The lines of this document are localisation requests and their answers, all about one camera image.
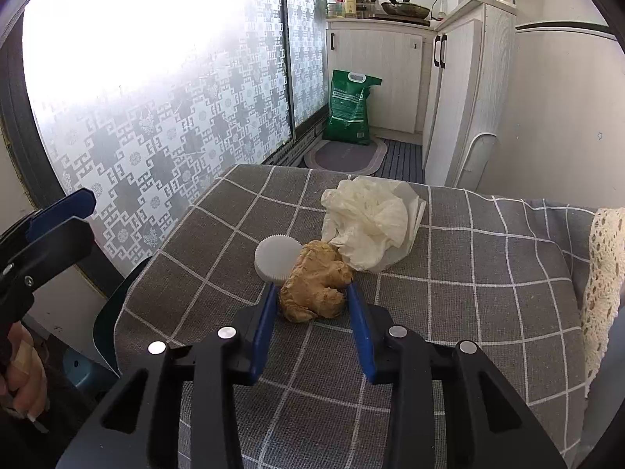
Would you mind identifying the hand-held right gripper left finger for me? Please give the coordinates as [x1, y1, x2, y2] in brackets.
[56, 281, 279, 469]

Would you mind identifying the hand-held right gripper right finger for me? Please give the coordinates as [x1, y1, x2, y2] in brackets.
[346, 281, 567, 469]

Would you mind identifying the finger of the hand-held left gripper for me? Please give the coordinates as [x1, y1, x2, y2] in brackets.
[0, 188, 96, 255]
[0, 222, 95, 313]

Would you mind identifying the brown ginger root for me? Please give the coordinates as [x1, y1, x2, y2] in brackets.
[278, 239, 357, 324]

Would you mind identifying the person's left hand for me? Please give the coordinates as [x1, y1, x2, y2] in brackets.
[0, 321, 50, 422]

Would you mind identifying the white round plastic lid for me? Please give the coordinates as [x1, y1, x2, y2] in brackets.
[254, 235, 304, 286]

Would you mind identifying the grey checked tablecloth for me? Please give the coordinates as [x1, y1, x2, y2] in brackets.
[113, 163, 599, 469]

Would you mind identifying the crumpled white plastic bag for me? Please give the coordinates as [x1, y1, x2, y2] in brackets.
[320, 176, 428, 274]

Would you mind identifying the patterned frosted sliding door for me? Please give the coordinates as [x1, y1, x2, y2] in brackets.
[0, 0, 294, 299]
[280, 0, 340, 132]

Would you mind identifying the grey oval floor mat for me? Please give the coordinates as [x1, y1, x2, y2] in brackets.
[304, 139, 388, 177]

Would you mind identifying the green rice bag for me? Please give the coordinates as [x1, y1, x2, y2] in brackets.
[321, 69, 383, 146]

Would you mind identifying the white tall cabinet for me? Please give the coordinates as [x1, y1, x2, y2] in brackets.
[422, 0, 518, 191]

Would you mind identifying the silver refrigerator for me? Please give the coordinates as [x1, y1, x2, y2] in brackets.
[476, 18, 625, 469]

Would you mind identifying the black cooktop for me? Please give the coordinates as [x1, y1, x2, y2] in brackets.
[373, 12, 433, 26]

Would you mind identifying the dark frying pan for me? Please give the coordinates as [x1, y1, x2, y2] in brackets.
[376, 0, 431, 16]

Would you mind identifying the white rounded frame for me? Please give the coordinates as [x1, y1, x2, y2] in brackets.
[456, 132, 499, 191]

